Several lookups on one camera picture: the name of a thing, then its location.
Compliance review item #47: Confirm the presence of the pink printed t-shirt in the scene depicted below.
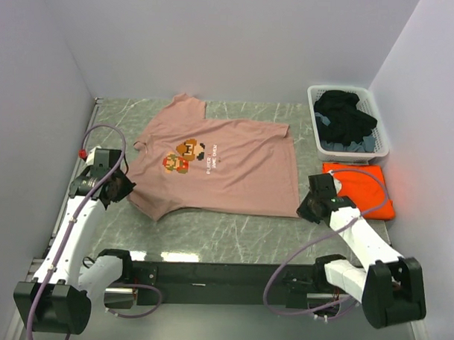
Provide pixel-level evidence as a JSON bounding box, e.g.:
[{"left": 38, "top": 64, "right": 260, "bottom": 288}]
[{"left": 127, "top": 94, "right": 300, "bottom": 221}]

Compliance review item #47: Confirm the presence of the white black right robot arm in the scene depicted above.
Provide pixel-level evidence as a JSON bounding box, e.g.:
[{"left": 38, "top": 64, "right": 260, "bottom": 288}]
[{"left": 297, "top": 173, "right": 426, "bottom": 328}]

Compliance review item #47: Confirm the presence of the aluminium frame rail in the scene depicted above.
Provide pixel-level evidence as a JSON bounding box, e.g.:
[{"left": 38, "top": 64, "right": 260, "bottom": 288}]
[{"left": 23, "top": 256, "right": 420, "bottom": 304}]

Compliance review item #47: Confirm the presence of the blue garment in basket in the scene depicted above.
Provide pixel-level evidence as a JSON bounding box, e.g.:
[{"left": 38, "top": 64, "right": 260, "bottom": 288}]
[{"left": 315, "top": 112, "right": 376, "bottom": 153}]

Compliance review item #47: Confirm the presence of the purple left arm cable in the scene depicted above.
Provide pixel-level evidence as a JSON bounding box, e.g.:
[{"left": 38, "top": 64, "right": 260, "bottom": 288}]
[{"left": 25, "top": 121, "right": 170, "bottom": 340}]

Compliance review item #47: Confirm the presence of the black t-shirt in basket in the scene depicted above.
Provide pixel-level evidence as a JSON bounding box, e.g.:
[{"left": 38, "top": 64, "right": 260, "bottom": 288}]
[{"left": 313, "top": 90, "right": 378, "bottom": 145}]

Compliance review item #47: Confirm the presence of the folded orange t-shirt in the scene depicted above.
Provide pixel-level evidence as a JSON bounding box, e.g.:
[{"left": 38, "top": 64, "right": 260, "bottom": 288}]
[{"left": 322, "top": 163, "right": 396, "bottom": 221}]

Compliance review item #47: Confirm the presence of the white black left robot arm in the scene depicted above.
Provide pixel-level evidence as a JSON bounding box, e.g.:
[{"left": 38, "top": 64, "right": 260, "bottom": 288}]
[{"left": 13, "top": 148, "right": 135, "bottom": 335}]

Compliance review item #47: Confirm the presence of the black robot mounting base bar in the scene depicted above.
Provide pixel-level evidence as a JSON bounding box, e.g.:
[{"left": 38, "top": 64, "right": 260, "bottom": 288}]
[{"left": 87, "top": 257, "right": 357, "bottom": 318}]

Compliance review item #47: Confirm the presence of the white plastic laundry basket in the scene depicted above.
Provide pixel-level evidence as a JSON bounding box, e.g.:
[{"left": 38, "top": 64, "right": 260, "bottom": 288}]
[{"left": 307, "top": 84, "right": 389, "bottom": 163}]

